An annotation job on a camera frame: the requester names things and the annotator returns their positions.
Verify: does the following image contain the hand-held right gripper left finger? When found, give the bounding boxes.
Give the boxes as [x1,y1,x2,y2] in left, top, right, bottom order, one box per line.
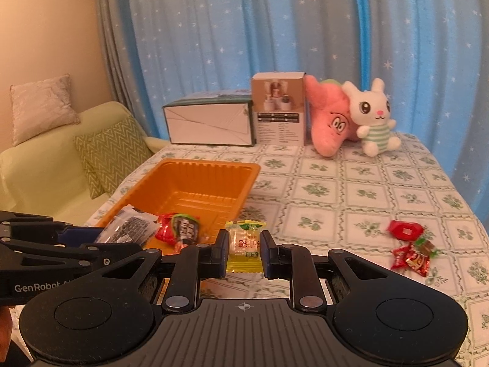
[90,229,230,314]

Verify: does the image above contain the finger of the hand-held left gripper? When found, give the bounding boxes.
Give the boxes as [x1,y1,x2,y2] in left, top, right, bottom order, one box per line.
[0,238,143,273]
[0,210,105,247]

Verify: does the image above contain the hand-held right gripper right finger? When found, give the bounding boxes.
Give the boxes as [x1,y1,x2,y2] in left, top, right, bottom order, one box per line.
[260,229,400,313]

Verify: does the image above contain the yellow candy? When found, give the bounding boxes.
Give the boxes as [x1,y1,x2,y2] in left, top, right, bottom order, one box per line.
[225,220,268,275]

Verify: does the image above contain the green-edged snack packet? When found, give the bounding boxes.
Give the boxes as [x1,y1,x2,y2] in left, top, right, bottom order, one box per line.
[170,214,202,256]

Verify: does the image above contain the black snack packet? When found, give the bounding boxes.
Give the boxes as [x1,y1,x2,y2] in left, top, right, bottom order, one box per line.
[95,205,160,246]

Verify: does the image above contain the red snack packet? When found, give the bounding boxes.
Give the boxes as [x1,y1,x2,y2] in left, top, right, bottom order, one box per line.
[387,220,425,241]
[155,214,180,244]

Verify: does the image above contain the orange plastic tray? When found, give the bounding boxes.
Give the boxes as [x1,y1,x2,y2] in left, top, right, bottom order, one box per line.
[94,158,261,299]

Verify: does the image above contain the green red candy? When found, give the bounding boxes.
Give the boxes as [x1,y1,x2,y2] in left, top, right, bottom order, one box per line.
[414,237,441,259]

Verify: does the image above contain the light green sofa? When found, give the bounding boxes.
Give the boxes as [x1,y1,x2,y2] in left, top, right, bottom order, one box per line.
[0,101,169,230]

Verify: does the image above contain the green zigzag cushion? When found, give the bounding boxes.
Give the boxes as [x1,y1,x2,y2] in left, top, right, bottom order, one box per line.
[73,117,155,200]

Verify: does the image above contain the beige cushion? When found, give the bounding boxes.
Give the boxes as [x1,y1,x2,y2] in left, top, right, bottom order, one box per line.
[9,74,82,146]

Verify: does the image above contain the white long cardboard box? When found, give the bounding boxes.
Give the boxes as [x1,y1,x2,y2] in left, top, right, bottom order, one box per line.
[162,90,256,147]

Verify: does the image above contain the small product box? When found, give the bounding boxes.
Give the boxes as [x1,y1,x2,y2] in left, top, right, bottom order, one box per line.
[251,72,308,146]

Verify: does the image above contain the pink plush toy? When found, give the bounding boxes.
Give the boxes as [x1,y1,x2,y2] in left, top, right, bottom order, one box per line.
[304,76,362,157]

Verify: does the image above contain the white rabbit plush toy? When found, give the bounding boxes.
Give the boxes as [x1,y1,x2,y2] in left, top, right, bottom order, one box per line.
[341,78,403,157]

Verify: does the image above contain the blue star curtain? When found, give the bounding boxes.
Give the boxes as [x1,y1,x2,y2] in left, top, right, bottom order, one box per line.
[94,0,489,215]

